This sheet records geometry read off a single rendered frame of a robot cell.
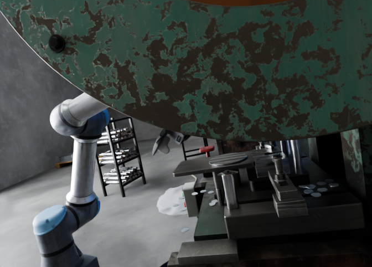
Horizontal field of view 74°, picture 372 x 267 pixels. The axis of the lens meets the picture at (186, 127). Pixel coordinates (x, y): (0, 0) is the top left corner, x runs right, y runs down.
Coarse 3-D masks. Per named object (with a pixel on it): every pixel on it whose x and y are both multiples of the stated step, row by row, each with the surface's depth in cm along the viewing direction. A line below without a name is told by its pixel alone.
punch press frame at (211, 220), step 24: (312, 144) 88; (336, 144) 82; (360, 144) 54; (336, 168) 83; (360, 168) 55; (360, 192) 58; (216, 216) 72; (240, 240) 62; (264, 240) 61; (288, 240) 60; (312, 240) 59; (360, 240) 57
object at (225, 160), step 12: (216, 156) 84; (228, 156) 81; (240, 156) 78; (180, 168) 79; (192, 168) 77; (204, 168) 74; (216, 168) 73; (228, 168) 72; (216, 180) 75; (216, 192) 77
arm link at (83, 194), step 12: (96, 120) 92; (108, 120) 99; (84, 132) 91; (96, 132) 94; (84, 144) 94; (96, 144) 99; (84, 156) 95; (84, 168) 97; (72, 180) 99; (84, 180) 98; (72, 192) 100; (84, 192) 100; (72, 204) 99; (84, 204) 100; (96, 204) 108; (84, 216) 101
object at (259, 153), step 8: (256, 152) 80; (264, 152) 79; (272, 152) 77; (280, 152) 75; (256, 160) 72; (264, 160) 71; (272, 160) 69; (256, 168) 70; (264, 168) 70; (272, 168) 70; (288, 168) 69; (264, 176) 70
